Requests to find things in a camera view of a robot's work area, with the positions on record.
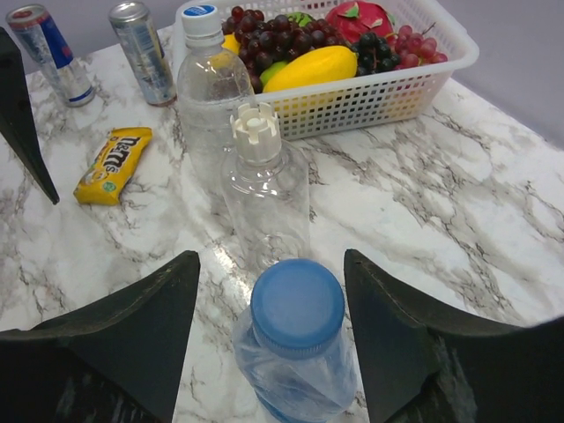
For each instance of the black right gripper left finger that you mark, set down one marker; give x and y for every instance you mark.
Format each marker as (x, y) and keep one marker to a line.
(118, 359)

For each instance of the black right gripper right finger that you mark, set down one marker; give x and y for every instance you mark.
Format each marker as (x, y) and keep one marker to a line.
(422, 360)

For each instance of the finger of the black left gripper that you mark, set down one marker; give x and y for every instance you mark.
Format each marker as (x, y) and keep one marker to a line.
(17, 122)

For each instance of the blue label water bottle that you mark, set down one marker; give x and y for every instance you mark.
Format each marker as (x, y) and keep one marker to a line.
(315, 389)

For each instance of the small clear plastic bottle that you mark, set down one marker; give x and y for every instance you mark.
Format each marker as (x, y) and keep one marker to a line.
(212, 83)

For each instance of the white blue bottle cap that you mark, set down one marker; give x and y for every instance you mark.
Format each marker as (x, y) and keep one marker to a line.
(201, 20)

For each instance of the tall clear plastic bottle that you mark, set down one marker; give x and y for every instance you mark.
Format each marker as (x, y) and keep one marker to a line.
(269, 206)

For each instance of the red top drink can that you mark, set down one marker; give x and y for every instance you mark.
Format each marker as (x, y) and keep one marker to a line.
(40, 36)

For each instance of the yellow candy bag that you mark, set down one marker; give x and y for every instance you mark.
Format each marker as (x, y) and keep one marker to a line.
(115, 164)

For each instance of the silver blue drink can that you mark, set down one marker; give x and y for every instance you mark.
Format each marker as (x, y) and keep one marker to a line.
(133, 25)

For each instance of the yellow lemon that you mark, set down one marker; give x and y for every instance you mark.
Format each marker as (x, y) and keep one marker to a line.
(231, 43)

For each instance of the dark red grape bunch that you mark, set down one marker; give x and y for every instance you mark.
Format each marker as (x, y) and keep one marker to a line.
(266, 41)

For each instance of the green lime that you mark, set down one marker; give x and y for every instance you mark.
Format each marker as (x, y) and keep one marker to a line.
(269, 73)

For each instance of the white plastic fruit basket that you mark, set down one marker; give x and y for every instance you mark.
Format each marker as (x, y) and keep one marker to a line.
(379, 98)

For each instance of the green striped fruit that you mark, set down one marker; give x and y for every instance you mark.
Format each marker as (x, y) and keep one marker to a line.
(301, 19)

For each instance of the light red grape bunch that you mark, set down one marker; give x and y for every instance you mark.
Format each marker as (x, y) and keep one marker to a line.
(411, 49)

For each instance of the black grape bunch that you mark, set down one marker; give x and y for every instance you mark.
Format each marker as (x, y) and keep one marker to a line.
(374, 55)

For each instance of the yellow mango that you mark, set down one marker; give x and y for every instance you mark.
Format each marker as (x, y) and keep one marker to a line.
(319, 66)

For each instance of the red dragon fruit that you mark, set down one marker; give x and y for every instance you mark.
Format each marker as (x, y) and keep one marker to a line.
(354, 18)

